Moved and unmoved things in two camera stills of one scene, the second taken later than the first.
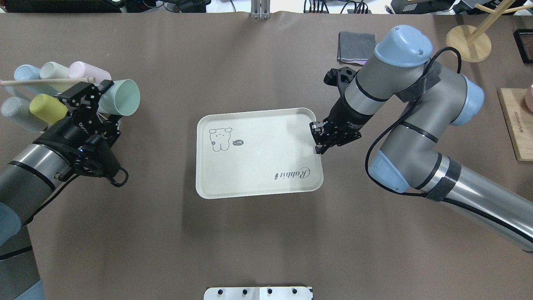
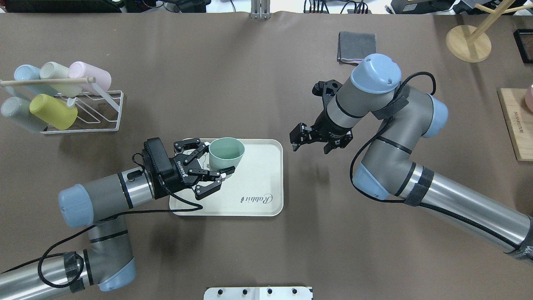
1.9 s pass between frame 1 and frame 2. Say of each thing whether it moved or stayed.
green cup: moved
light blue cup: stayed
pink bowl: stayed
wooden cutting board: stayed
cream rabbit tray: moved
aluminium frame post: stayed
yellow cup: stayed
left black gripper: moved
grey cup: stayed
